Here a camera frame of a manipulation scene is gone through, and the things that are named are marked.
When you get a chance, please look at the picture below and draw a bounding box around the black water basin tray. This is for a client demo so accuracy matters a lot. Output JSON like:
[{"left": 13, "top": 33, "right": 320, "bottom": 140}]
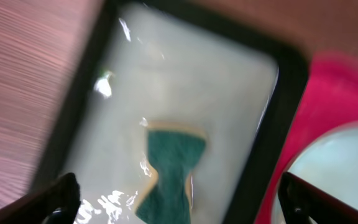
[{"left": 30, "top": 1, "right": 308, "bottom": 223}]

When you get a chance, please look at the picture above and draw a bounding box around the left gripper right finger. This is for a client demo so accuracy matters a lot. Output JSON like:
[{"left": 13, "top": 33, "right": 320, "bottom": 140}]
[{"left": 278, "top": 172, "right": 358, "bottom": 224}]

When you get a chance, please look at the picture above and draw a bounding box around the green yellow sponge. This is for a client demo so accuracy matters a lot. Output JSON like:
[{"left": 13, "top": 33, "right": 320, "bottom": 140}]
[{"left": 134, "top": 121, "right": 208, "bottom": 224}]

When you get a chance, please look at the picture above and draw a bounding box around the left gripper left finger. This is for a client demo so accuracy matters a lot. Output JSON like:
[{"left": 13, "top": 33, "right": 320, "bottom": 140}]
[{"left": 0, "top": 172, "right": 81, "bottom": 224}]

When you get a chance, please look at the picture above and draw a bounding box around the red plastic tray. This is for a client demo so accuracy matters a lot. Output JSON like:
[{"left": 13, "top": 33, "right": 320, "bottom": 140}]
[{"left": 255, "top": 51, "right": 358, "bottom": 224}]

